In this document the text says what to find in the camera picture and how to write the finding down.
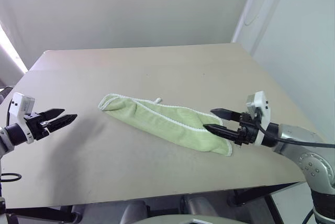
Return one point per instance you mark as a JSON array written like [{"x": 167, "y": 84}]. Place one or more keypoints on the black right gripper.
[{"x": 246, "y": 132}]

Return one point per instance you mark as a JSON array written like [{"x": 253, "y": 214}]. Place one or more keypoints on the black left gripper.
[{"x": 36, "y": 128}]

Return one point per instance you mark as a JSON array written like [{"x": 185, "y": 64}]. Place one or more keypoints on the green towel with white trim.
[{"x": 170, "y": 124}]

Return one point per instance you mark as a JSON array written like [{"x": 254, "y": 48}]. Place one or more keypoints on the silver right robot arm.
[{"x": 303, "y": 145}]

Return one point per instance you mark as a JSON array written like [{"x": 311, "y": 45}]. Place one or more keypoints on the grey rounded shape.
[
  {"x": 200, "y": 204},
  {"x": 134, "y": 212}
]

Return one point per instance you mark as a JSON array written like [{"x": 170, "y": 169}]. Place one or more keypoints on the silver robot torso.
[{"x": 178, "y": 221}]

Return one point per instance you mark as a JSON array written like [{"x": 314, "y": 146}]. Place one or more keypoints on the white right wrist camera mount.
[{"x": 260, "y": 103}]

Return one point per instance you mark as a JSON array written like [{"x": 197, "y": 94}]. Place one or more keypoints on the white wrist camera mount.
[
  {"x": 260, "y": 103},
  {"x": 19, "y": 106}
]

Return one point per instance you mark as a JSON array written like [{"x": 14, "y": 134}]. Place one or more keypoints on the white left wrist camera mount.
[{"x": 19, "y": 106}]

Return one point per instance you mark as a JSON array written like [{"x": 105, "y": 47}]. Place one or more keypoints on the black table frame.
[{"x": 248, "y": 195}]

